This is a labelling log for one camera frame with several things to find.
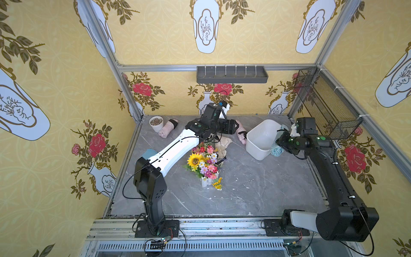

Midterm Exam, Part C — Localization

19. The mint green umbrella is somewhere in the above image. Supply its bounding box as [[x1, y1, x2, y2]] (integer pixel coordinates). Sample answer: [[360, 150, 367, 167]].
[[271, 143, 284, 157]]

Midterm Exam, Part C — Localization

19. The beige umbrella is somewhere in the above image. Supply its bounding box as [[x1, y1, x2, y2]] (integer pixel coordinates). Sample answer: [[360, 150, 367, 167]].
[[215, 137, 232, 159]]

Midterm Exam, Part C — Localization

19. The light pink umbrella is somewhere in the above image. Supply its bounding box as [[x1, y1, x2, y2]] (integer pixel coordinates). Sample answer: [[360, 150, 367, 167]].
[[158, 118, 179, 138]]

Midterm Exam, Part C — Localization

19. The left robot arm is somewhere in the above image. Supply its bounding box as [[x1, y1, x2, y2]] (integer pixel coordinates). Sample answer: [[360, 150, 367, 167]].
[[133, 101, 239, 237]]

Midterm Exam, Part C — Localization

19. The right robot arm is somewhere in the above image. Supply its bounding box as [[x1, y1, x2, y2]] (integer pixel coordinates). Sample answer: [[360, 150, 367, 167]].
[[276, 131, 379, 242]]

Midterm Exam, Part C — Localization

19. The white plastic storage box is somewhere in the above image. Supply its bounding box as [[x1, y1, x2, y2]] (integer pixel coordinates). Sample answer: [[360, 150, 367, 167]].
[[246, 120, 281, 161]]

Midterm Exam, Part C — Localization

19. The artificial flower bouquet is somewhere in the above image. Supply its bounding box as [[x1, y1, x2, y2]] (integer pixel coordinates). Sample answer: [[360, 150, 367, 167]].
[[184, 142, 225, 191]]

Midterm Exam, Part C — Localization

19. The white pot with pebbles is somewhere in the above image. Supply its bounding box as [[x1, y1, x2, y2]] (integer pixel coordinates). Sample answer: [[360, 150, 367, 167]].
[[149, 116, 164, 133]]

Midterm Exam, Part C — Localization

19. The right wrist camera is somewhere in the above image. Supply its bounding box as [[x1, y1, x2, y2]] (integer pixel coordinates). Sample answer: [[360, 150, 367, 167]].
[[290, 117, 319, 138]]

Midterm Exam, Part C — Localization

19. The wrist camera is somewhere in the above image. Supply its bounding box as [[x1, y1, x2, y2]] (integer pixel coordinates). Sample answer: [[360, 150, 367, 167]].
[[219, 101, 231, 119], [290, 117, 319, 138]]

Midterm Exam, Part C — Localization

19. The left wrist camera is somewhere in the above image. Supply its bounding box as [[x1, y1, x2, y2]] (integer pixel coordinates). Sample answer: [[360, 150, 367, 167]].
[[219, 101, 231, 119]]

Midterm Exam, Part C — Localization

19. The grey wall shelf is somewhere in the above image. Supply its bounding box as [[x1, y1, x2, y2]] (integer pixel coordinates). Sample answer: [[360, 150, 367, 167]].
[[196, 65, 269, 84]]

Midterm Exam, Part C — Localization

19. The black wire mesh basket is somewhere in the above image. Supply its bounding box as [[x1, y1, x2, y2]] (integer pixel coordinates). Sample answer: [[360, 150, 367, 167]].
[[294, 68, 362, 140]]

